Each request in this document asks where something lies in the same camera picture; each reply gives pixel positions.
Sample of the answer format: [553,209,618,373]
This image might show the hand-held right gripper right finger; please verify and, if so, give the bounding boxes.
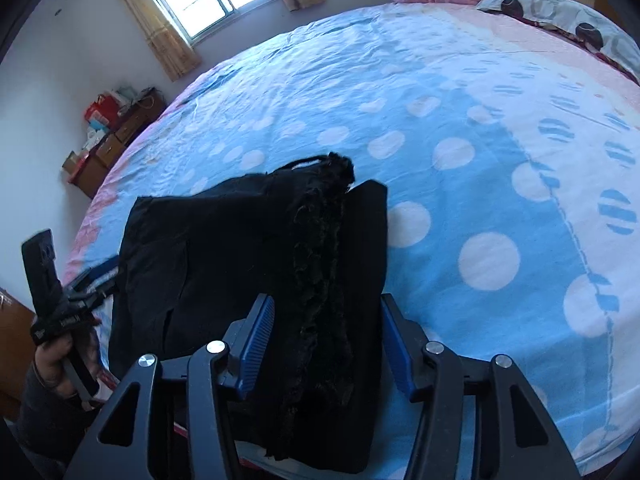
[380,294,583,480]

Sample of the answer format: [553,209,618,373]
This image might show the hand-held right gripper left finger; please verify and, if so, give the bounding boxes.
[65,294,276,480]

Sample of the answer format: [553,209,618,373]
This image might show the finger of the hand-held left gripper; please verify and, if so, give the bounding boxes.
[67,259,122,291]
[70,280,118,311]

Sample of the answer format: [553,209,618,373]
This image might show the black pants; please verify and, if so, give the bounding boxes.
[107,152,391,476]

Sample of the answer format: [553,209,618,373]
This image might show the person's left hand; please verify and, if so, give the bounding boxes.
[32,329,103,400]

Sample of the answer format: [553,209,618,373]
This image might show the brown wooden door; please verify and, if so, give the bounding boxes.
[0,287,37,421]

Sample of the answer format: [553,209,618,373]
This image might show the open cardboard box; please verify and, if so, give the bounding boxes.
[61,150,88,173]

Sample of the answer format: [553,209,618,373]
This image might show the brown wooden desk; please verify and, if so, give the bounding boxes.
[65,87,168,200]

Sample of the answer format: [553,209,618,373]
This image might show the red box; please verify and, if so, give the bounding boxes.
[82,92,121,128]

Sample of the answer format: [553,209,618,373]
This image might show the bed with pink-blue sheet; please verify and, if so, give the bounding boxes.
[62,0,640,480]

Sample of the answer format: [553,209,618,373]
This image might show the white patterned pillow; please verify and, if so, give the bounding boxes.
[475,0,640,86]

